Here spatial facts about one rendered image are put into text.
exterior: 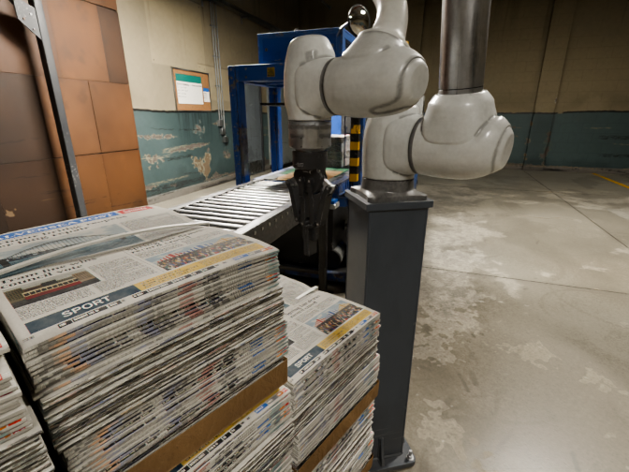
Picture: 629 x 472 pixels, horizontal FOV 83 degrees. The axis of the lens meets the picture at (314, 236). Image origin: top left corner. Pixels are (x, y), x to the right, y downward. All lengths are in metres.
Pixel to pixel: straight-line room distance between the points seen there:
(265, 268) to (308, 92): 0.36
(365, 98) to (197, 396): 0.50
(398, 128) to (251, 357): 0.71
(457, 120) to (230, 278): 0.66
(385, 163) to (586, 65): 9.24
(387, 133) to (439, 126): 0.15
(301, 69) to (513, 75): 9.24
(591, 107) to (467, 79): 9.26
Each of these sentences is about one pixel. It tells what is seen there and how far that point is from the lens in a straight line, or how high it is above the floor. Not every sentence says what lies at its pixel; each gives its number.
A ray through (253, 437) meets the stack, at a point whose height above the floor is 0.80.
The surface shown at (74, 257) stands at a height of 1.06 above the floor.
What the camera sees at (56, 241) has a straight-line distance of 0.63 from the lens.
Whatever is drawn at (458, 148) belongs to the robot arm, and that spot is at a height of 1.16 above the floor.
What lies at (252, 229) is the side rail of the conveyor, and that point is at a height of 0.79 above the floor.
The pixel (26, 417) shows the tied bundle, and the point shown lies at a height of 1.01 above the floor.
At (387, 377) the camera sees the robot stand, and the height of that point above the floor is 0.39.
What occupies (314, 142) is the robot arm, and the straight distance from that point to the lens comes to 0.73.
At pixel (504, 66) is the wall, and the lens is 9.85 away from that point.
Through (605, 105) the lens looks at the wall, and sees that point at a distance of 10.24.
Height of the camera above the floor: 1.23
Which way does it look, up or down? 19 degrees down
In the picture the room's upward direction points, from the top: straight up
